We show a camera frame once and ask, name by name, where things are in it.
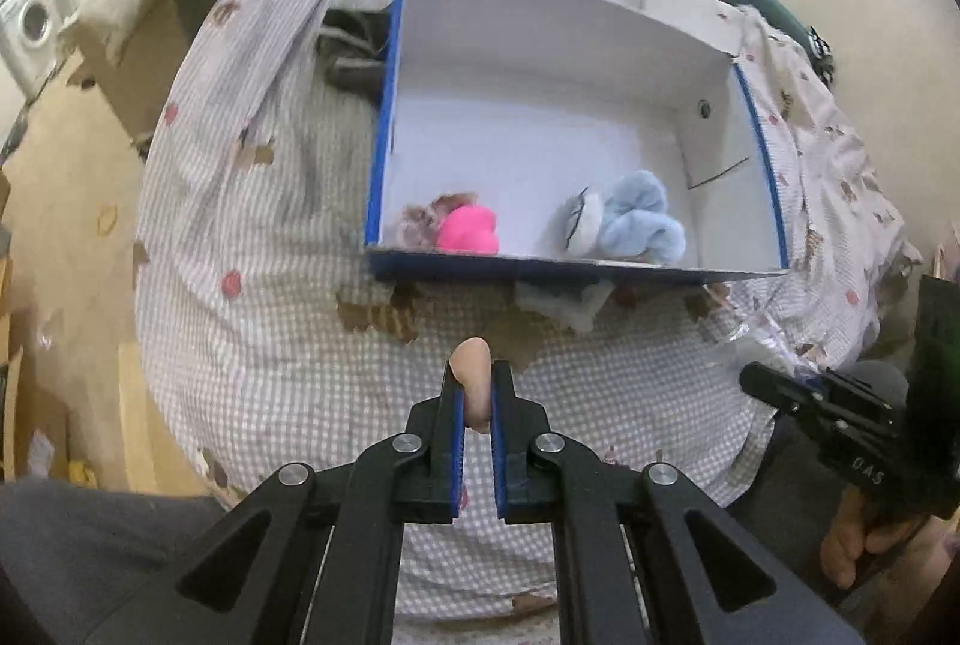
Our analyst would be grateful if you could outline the dark grey cloth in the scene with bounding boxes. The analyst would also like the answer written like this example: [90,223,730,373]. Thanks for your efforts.
[315,7,391,106]

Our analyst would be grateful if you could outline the peach sock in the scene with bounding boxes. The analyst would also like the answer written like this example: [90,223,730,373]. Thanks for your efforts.
[448,337,496,432]

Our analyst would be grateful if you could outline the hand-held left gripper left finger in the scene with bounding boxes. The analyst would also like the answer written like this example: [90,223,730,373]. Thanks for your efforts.
[90,360,470,645]

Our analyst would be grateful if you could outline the person's right leg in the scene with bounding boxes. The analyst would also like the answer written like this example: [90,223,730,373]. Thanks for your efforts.
[724,360,912,605]

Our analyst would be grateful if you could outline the clear plastic wrapper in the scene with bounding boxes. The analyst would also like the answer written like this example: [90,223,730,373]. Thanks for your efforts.
[712,307,826,383]

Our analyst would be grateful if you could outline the black white patterned item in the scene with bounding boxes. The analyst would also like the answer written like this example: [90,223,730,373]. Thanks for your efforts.
[806,24,837,83]

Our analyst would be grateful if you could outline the pink sock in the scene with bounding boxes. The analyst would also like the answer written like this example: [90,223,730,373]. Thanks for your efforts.
[436,204,500,256]

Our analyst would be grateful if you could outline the blue white cardboard box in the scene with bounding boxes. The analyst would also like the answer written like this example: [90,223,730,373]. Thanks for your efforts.
[364,0,792,284]

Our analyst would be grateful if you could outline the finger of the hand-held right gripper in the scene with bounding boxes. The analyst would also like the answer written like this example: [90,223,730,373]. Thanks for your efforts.
[739,361,830,422]

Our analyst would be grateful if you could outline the beige brown patterned sock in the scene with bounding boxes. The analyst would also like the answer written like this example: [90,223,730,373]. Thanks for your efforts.
[401,191,481,248]

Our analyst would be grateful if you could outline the brown cardboard box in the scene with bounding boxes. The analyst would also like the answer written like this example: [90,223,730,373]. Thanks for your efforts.
[64,0,197,145]

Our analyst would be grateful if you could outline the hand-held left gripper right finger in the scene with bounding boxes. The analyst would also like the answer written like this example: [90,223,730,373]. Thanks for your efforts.
[490,360,863,645]

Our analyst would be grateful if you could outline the person's leg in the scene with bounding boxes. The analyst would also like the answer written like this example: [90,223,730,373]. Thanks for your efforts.
[0,476,230,645]
[724,360,912,605]

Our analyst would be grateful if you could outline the person's right hand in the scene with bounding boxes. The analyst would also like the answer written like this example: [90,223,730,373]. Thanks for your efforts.
[819,487,947,590]

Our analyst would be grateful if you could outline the light blue fluffy sock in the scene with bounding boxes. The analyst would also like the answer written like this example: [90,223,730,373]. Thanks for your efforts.
[596,171,687,263]
[514,280,616,332]

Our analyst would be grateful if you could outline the white sock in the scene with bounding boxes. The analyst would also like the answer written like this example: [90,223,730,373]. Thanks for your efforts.
[561,187,605,254]

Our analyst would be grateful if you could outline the white washing machine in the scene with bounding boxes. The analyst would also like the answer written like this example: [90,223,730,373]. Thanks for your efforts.
[0,0,76,98]

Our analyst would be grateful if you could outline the light wooden bed rail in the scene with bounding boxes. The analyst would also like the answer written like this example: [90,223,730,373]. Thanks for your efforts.
[116,341,181,496]

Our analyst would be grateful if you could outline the person's left leg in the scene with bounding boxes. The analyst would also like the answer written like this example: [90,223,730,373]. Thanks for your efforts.
[0,476,230,645]

